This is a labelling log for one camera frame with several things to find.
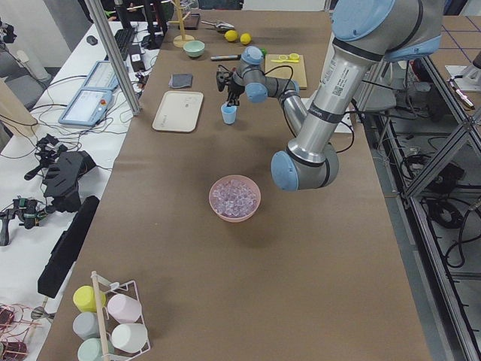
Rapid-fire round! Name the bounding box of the mint green bowl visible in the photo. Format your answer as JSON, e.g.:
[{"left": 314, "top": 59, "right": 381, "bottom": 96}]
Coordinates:
[{"left": 183, "top": 40, "right": 205, "bottom": 59}]

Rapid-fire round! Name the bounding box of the wooden cup tree stand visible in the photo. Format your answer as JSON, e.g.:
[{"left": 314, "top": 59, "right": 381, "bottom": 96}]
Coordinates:
[{"left": 170, "top": 0, "right": 195, "bottom": 48}]

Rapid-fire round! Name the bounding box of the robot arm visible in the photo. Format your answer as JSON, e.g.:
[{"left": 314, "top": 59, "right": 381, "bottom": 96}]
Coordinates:
[
  {"left": 271, "top": 1, "right": 445, "bottom": 191},
  {"left": 216, "top": 46, "right": 307, "bottom": 136}
]

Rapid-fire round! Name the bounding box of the yellow cup in rack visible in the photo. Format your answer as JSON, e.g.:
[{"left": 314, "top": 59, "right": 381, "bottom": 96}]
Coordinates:
[{"left": 72, "top": 285, "right": 97, "bottom": 312}]

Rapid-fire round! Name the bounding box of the yellow lemon near scoop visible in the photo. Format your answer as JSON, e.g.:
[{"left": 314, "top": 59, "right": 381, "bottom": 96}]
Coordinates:
[{"left": 224, "top": 30, "right": 239, "bottom": 42}]

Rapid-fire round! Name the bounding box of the yellow plastic knife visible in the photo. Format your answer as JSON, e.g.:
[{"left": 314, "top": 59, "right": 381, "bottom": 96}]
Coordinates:
[{"left": 271, "top": 54, "right": 290, "bottom": 63}]

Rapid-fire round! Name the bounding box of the yellow lemon near lime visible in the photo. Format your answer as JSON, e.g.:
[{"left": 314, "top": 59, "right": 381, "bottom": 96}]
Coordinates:
[{"left": 240, "top": 33, "right": 252, "bottom": 46}]

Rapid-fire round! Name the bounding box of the white cup in rack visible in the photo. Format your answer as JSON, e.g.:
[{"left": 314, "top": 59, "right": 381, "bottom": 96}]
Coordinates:
[{"left": 110, "top": 323, "right": 148, "bottom": 353}]

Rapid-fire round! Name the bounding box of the grey folded cloth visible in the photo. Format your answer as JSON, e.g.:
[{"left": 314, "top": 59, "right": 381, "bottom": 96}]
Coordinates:
[{"left": 168, "top": 74, "right": 193, "bottom": 89}]

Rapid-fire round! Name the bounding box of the teach pendant far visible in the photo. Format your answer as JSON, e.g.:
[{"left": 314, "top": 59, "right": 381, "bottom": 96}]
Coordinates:
[{"left": 83, "top": 60, "right": 119, "bottom": 91}]

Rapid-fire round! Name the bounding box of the aluminium frame post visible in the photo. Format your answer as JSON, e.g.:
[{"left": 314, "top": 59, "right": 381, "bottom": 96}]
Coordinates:
[{"left": 86, "top": 0, "right": 141, "bottom": 116}]

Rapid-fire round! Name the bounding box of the pink cup in rack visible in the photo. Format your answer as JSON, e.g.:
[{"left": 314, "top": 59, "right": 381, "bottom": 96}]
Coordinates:
[{"left": 107, "top": 294, "right": 142, "bottom": 323}]

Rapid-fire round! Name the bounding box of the grey cup in rack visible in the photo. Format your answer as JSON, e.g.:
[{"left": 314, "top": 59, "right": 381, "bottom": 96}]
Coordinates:
[{"left": 72, "top": 311, "right": 100, "bottom": 341}]

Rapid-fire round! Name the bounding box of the metal ice scoop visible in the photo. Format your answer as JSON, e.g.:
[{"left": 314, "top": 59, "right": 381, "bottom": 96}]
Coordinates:
[{"left": 201, "top": 20, "right": 235, "bottom": 32}]

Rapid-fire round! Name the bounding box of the steel muddler black tip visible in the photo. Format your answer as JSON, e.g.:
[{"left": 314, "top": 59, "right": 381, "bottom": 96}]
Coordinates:
[{"left": 210, "top": 54, "right": 241, "bottom": 62}]

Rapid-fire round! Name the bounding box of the white wire cup rack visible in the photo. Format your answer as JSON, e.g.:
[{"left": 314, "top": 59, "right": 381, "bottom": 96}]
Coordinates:
[{"left": 91, "top": 271, "right": 151, "bottom": 360}]

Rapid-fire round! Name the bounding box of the pink bowl of ice cubes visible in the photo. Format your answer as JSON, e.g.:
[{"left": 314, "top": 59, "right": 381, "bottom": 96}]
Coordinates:
[{"left": 208, "top": 174, "right": 262, "bottom": 223}]

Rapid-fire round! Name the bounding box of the light blue plastic cup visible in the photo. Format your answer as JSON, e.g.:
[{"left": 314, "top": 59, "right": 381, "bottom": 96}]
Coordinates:
[{"left": 220, "top": 104, "right": 237, "bottom": 125}]

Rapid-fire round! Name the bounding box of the teach pendant near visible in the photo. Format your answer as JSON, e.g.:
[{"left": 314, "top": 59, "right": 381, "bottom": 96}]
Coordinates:
[{"left": 59, "top": 89, "right": 112, "bottom": 127}]

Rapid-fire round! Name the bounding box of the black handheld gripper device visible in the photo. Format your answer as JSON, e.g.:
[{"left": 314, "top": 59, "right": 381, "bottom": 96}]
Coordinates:
[{"left": 24, "top": 134, "right": 96, "bottom": 212}]

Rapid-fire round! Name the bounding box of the black long bar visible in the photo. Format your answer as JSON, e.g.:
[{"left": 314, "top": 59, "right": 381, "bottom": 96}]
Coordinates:
[{"left": 37, "top": 196, "right": 99, "bottom": 299}]

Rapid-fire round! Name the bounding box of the cream rabbit tray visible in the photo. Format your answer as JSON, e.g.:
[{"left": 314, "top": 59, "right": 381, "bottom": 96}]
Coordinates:
[{"left": 152, "top": 91, "right": 204, "bottom": 133}]

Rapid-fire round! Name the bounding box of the teach pendant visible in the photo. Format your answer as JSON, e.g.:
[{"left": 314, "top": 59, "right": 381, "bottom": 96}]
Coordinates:
[
  {"left": 59, "top": 89, "right": 112, "bottom": 127},
  {"left": 83, "top": 60, "right": 119, "bottom": 91}
]

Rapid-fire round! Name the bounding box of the wooden cutting board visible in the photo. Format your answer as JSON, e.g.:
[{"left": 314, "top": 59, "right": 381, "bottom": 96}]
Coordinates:
[{"left": 265, "top": 54, "right": 307, "bottom": 89}]

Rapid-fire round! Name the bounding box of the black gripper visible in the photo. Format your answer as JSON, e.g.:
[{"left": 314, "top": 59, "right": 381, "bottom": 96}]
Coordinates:
[{"left": 216, "top": 65, "right": 241, "bottom": 107}]

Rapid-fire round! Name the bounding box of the green cup in rack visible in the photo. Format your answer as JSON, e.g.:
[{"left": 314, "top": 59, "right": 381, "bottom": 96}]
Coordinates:
[{"left": 77, "top": 338, "right": 104, "bottom": 361}]

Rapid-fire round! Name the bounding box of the black keyboard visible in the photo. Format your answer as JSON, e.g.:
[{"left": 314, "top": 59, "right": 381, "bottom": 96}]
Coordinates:
[{"left": 114, "top": 28, "right": 135, "bottom": 52}]

